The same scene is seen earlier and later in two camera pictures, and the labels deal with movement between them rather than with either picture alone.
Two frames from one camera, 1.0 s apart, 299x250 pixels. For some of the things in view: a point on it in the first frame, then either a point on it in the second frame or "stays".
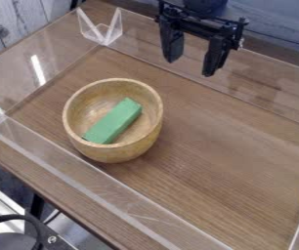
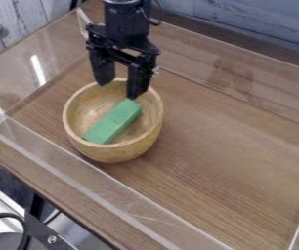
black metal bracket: [50, 240] stays
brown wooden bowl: [89, 103] stays
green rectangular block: [113, 121] stays
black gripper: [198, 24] -> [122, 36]
